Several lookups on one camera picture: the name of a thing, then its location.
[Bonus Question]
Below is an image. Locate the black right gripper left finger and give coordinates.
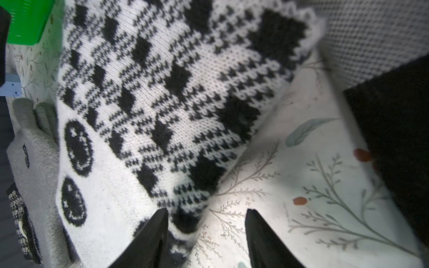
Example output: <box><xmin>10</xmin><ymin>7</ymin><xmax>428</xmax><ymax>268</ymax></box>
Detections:
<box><xmin>109</xmin><ymin>208</ymin><xmax>168</xmax><ymax>268</ymax></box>

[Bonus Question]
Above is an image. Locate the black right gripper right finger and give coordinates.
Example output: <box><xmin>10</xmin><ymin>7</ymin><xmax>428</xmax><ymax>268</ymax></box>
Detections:
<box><xmin>245</xmin><ymin>209</ymin><xmax>305</xmax><ymax>268</ymax></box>

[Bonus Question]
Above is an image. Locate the smiley houndstooth white scarf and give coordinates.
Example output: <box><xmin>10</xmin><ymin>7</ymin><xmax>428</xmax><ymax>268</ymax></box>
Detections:
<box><xmin>57</xmin><ymin>1</ymin><xmax>326</xmax><ymax>268</ymax></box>

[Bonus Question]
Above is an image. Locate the grey fuzzy scarf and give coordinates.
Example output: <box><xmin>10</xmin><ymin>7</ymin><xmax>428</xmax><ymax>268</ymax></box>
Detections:
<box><xmin>7</xmin><ymin>98</ymin><xmax>81</xmax><ymax>268</ymax></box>

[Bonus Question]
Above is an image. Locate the grey black checked scarf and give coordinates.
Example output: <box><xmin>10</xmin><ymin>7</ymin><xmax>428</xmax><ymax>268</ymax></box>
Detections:
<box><xmin>303</xmin><ymin>1</ymin><xmax>429</xmax><ymax>245</ymax></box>

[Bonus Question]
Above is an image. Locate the small houndstooth folded scarf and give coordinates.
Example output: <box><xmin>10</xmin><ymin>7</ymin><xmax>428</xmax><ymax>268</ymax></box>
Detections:
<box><xmin>6</xmin><ymin>183</ymin><xmax>42</xmax><ymax>265</ymax></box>

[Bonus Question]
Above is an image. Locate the green plastic basket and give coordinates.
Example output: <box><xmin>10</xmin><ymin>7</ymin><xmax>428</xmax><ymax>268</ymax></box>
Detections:
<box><xmin>1</xmin><ymin>0</ymin><xmax>55</xmax><ymax>46</ymax></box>

